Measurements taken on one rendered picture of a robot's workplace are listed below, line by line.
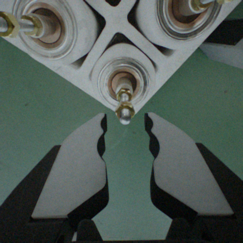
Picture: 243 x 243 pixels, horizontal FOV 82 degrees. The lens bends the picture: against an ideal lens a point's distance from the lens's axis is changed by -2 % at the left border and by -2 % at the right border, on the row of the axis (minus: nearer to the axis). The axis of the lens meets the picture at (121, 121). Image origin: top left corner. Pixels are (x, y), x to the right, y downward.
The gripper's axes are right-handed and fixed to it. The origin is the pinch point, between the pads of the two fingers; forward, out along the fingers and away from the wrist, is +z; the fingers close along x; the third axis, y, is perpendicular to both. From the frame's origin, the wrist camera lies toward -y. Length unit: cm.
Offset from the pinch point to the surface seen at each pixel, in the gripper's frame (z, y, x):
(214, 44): 25.5, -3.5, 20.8
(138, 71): 9.7, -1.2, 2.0
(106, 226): 35, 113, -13
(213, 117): 35, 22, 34
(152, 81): 10.2, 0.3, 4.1
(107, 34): 17.1, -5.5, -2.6
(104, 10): 17.1, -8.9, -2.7
